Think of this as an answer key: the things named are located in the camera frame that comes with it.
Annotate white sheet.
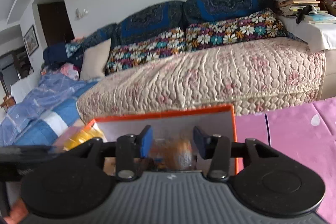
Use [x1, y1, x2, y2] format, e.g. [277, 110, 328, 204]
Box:
[10, 74, 42, 104]

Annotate beige quilted sofa cover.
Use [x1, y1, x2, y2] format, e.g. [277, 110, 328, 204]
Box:
[76, 36, 326, 126]

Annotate beige pillow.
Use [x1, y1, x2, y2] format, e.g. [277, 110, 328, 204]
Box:
[79, 39, 112, 81]

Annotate dark wooden cabinet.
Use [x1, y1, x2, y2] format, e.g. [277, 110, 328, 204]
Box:
[13, 47, 34, 80]

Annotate pink clothes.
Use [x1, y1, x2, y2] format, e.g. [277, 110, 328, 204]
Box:
[60, 63, 80, 80]

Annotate dark wooden door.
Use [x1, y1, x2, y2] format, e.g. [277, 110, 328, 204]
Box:
[37, 2, 75, 48]

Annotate clear packet with golden bun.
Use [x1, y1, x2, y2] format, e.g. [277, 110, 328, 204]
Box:
[151, 135, 198, 171]

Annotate orange cardboard box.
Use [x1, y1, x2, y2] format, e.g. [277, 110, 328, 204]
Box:
[85, 105, 238, 174]

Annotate dark navy clothes pile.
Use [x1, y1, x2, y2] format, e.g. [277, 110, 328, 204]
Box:
[42, 42, 84, 73]

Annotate floral crochet cushion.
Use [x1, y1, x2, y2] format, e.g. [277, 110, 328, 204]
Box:
[105, 27, 187, 75]
[185, 9, 288, 52]

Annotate blue striped blanket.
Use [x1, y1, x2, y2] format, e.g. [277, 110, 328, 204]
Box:
[0, 73, 97, 147]

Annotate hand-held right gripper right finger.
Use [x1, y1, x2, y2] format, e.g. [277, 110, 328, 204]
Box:
[193, 126, 279, 180]

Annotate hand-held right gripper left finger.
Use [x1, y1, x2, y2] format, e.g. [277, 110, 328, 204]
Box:
[79, 125, 154, 181]

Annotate dark blue patterned cushion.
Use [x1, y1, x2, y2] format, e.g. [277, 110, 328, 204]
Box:
[115, 1, 185, 46]
[79, 23, 118, 44]
[183, 0, 276, 24]

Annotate yellow cake packet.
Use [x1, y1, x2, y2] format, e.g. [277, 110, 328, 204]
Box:
[63, 122, 107, 151]

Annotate small framed picture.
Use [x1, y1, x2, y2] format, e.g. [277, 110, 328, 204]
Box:
[23, 25, 40, 56]

